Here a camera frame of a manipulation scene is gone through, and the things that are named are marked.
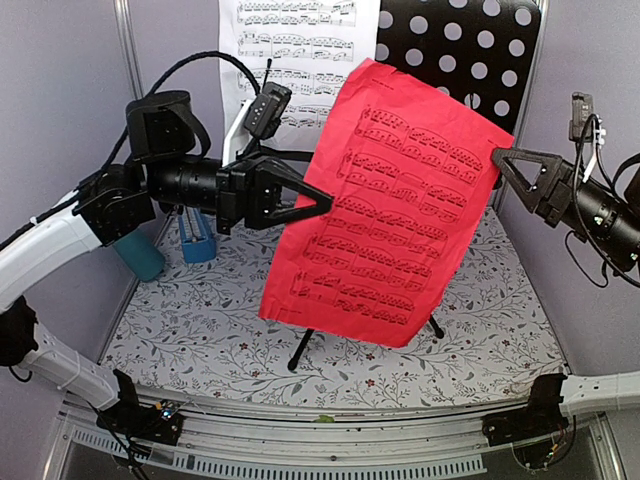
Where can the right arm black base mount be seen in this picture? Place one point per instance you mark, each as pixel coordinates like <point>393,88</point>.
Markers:
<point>540,415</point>

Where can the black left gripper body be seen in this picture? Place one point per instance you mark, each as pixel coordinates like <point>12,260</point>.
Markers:
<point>234,193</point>

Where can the aluminium front frame rail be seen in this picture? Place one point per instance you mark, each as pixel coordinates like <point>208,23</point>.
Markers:
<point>227,439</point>

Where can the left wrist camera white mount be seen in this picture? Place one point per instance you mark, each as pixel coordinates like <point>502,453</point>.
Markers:
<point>256,121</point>

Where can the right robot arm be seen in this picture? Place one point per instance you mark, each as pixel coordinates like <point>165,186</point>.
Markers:
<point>610,225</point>

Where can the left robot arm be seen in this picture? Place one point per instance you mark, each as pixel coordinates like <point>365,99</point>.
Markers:
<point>169,165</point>

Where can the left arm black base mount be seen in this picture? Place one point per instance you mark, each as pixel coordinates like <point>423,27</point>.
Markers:
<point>159,423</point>

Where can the red sheet music paper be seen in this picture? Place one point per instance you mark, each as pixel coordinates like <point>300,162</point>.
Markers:
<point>410,172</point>

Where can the left aluminium corner post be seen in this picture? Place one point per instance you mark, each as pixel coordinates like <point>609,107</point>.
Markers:
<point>125,31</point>

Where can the black music stand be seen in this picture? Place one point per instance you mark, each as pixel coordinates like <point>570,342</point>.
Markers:
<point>448,45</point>

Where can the floral tablecloth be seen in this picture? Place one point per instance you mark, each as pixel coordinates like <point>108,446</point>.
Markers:
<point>195,330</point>

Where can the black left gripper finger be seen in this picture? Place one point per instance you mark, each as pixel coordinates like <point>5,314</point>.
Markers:
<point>271,172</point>
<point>267,214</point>

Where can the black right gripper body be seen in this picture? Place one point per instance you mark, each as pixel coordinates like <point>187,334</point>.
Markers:
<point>556,203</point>

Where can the right aluminium corner post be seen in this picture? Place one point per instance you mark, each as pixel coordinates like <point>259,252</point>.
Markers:
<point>519,39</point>

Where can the white sheet music paper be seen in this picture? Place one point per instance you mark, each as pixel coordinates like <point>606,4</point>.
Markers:
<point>310,47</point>

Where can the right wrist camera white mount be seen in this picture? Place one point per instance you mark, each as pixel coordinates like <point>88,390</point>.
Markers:
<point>587,133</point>

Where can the blue metronome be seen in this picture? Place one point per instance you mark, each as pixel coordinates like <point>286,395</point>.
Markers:
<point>197,239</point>

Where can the aluminium corner post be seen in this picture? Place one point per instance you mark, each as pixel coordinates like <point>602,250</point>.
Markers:
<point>519,39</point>
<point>125,31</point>

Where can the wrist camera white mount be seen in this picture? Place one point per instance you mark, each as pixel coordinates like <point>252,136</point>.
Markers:
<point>587,133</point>
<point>256,121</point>

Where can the teal cylindrical cup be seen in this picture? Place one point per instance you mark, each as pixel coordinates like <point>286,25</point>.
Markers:
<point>141,256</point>

